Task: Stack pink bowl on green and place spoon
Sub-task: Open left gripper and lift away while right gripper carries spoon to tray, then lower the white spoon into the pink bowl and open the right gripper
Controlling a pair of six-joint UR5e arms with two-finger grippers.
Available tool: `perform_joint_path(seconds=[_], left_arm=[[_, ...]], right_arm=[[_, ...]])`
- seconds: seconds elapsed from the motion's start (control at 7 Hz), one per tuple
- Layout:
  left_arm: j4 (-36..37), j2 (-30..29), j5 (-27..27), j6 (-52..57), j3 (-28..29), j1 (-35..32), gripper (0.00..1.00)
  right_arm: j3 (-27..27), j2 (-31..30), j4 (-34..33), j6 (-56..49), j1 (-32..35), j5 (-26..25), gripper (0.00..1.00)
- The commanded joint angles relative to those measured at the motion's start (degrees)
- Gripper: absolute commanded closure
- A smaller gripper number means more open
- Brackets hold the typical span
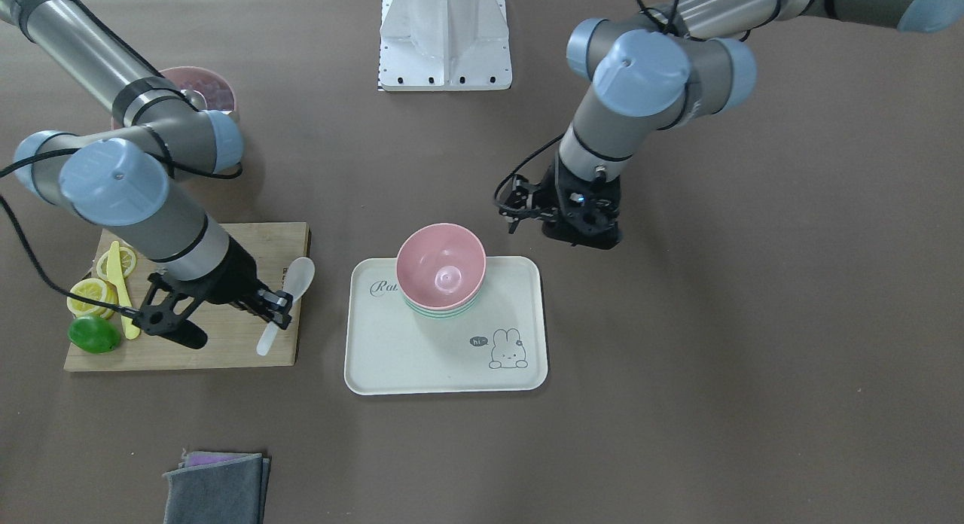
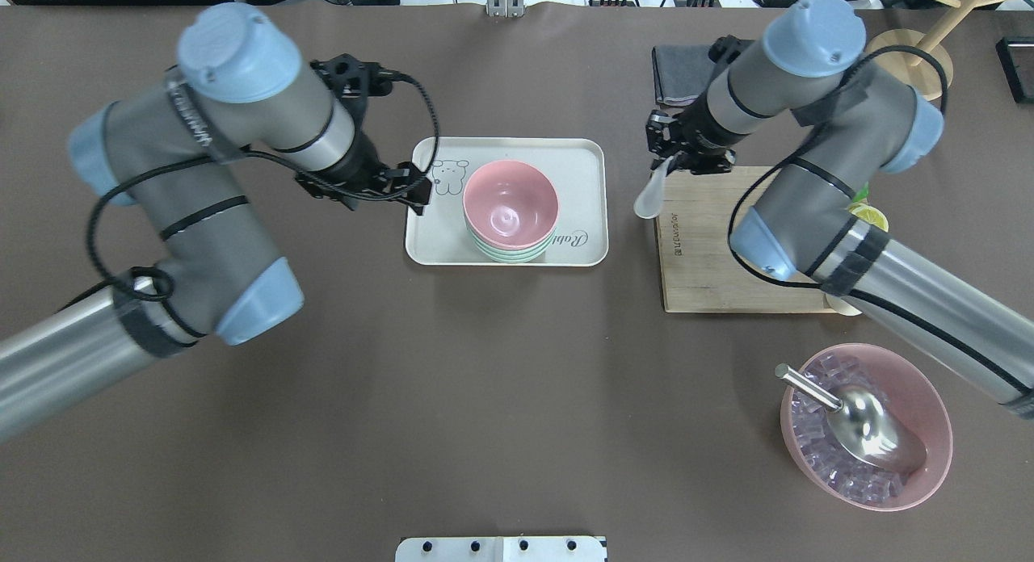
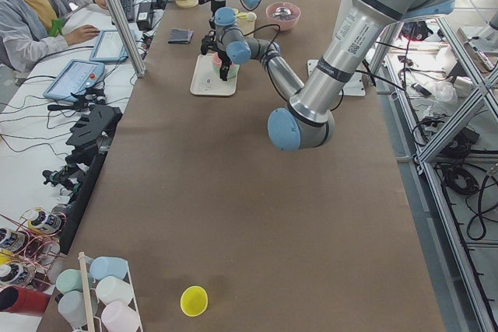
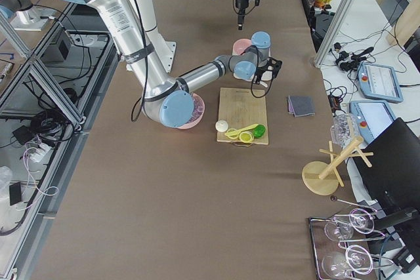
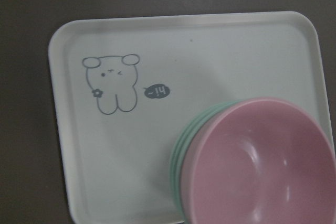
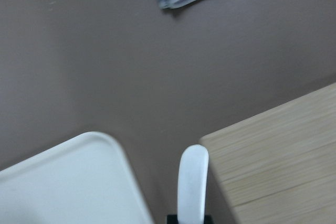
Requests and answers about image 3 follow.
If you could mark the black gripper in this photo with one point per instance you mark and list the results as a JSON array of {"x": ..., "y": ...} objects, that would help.
[
  {"x": 225, "y": 64},
  {"x": 215, "y": 1}
]

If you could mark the small pink bowl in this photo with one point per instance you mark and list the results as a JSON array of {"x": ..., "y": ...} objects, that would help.
[{"x": 216, "y": 60}]

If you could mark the mint green bowl stack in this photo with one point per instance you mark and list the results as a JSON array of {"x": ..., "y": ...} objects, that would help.
[{"x": 233, "y": 70}]

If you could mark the large pink bowl with ice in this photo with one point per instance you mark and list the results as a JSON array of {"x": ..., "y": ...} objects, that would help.
[{"x": 281, "y": 24}]

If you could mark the grey folded cloth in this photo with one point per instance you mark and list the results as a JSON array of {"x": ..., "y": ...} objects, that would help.
[{"x": 180, "y": 36}]

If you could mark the white steamed bun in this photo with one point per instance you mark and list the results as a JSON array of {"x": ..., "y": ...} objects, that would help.
[{"x": 251, "y": 17}]

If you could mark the cream rabbit tray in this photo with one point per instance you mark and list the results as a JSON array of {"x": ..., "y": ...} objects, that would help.
[{"x": 205, "y": 83}]

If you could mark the black keyboard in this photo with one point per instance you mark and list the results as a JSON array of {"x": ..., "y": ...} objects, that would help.
[{"x": 129, "y": 9}]

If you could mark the blue teach pendant tablet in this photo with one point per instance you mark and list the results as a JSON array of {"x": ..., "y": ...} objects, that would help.
[{"x": 74, "y": 79}]

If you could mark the seated person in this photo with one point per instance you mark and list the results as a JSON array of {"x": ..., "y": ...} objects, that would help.
[{"x": 26, "y": 26}]

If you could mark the yellow plastic cup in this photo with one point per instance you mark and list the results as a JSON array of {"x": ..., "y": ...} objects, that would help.
[{"x": 194, "y": 301}]

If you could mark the cup rack with pastel cups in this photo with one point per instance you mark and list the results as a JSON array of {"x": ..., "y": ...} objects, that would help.
[{"x": 98, "y": 295}]

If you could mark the red cup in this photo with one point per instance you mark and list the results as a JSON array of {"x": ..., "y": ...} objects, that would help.
[{"x": 23, "y": 301}]

